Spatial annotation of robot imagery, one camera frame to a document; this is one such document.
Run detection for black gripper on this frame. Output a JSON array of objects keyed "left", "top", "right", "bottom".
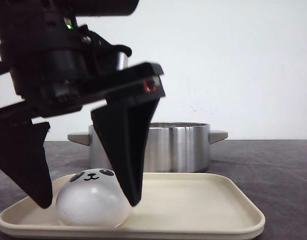
[{"left": 0, "top": 0, "right": 165, "bottom": 118}]

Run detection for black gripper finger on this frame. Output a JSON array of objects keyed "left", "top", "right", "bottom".
[
  {"left": 91, "top": 98, "right": 160, "bottom": 207},
  {"left": 0, "top": 101, "right": 53, "bottom": 209}
]

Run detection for white panda bun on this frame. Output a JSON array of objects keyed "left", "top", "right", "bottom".
[{"left": 55, "top": 168, "right": 131, "bottom": 227}]

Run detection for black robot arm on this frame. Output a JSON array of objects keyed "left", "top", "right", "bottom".
[{"left": 0, "top": 0, "right": 165, "bottom": 209}]

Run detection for stainless steel steamer pot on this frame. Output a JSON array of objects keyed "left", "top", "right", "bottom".
[{"left": 67, "top": 122, "right": 228, "bottom": 173}]

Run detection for cream rectangular tray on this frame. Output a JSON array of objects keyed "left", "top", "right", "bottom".
[{"left": 0, "top": 172, "right": 266, "bottom": 240}]

